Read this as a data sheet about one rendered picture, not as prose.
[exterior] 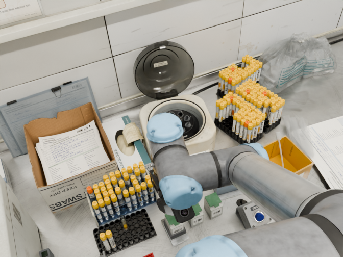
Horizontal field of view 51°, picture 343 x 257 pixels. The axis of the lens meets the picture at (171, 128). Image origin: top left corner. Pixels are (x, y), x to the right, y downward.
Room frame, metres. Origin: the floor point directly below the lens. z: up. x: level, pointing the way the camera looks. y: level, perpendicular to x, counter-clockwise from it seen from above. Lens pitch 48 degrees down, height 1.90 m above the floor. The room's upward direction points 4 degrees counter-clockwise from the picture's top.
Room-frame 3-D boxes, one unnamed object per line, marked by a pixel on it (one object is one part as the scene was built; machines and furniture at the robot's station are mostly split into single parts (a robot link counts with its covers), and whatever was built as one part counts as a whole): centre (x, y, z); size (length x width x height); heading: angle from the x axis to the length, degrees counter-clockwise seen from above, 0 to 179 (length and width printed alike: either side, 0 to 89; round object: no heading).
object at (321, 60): (1.22, -0.63, 0.94); 0.20 x 0.17 x 0.14; 93
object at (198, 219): (0.53, -0.05, 0.91); 0.05 x 0.04 x 0.07; 21
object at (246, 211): (0.53, -0.22, 0.92); 0.13 x 0.07 x 0.08; 21
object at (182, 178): (0.40, -0.02, 1.30); 0.11 x 0.11 x 0.08; 11
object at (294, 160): (0.67, -0.34, 0.93); 0.13 x 0.13 x 0.10; 25
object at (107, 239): (0.50, 0.16, 0.93); 0.17 x 0.09 x 0.11; 111
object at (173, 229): (0.49, 0.01, 0.92); 0.05 x 0.04 x 0.06; 21
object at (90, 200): (0.60, 0.17, 0.91); 0.20 x 0.10 x 0.07; 111
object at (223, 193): (0.63, -0.17, 0.92); 0.10 x 0.07 x 0.10; 103
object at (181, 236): (0.49, 0.01, 0.89); 0.09 x 0.05 x 0.04; 21
